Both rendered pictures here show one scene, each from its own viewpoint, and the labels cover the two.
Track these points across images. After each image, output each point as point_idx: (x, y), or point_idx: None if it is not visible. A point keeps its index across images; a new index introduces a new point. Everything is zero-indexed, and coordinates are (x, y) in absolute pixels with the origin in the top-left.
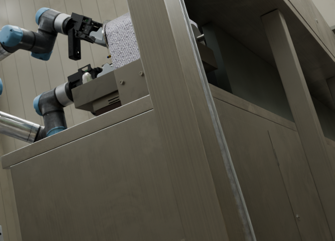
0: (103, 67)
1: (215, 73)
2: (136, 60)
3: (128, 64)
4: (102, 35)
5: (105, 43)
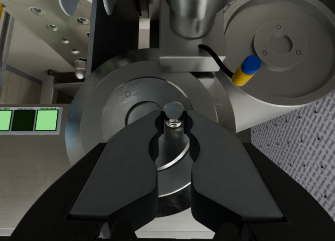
0: None
1: (149, 47)
2: (32, 33)
3: (22, 24)
4: (67, 122)
5: (104, 105)
